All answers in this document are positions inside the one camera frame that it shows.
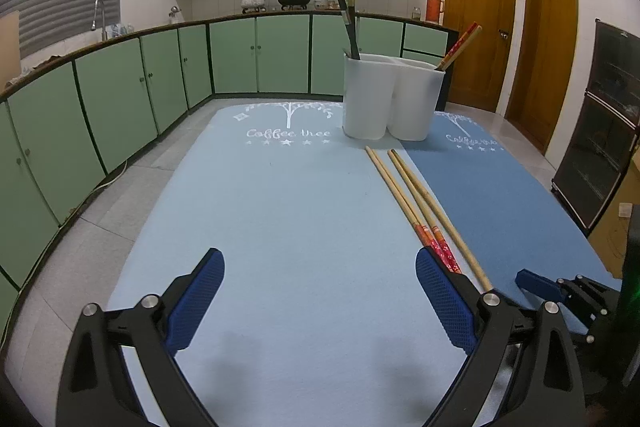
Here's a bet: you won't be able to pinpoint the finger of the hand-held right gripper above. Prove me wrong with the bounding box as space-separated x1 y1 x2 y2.
516 269 621 333

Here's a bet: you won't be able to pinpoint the plain wooden chopstick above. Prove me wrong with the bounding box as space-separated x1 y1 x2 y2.
390 149 493 292

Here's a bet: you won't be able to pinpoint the wooden door with handle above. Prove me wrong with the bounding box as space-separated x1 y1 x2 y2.
445 0 517 112

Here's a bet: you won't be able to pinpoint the metal sink faucet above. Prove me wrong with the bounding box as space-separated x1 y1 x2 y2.
91 0 108 42

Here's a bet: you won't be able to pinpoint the white double utensil holder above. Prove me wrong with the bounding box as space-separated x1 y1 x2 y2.
342 52 446 142

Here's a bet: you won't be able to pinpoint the green lower kitchen cabinets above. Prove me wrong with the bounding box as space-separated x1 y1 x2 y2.
0 12 460 333

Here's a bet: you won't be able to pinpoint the black chopstick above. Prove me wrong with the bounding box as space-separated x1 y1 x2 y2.
346 0 361 60
336 0 360 60

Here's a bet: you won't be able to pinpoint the red patterned chopstick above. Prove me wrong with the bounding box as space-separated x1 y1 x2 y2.
434 23 476 70
437 25 482 72

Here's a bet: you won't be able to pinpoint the light blue table mat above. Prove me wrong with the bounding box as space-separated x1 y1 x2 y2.
106 101 471 427

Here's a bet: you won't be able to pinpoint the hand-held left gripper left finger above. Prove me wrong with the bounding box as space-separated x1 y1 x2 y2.
56 248 226 427

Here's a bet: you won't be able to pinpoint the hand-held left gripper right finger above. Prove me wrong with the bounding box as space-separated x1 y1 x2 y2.
415 247 586 427

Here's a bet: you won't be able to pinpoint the wooden chopstick red end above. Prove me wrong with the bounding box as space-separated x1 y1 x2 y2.
387 149 451 258
365 146 463 275

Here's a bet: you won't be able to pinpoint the white floor cable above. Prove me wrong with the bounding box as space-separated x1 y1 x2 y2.
92 159 128 190

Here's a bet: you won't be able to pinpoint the black glass-door cabinet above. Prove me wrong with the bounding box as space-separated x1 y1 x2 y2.
551 19 640 230

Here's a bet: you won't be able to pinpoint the plain wooden door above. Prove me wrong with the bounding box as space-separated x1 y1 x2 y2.
504 0 579 155

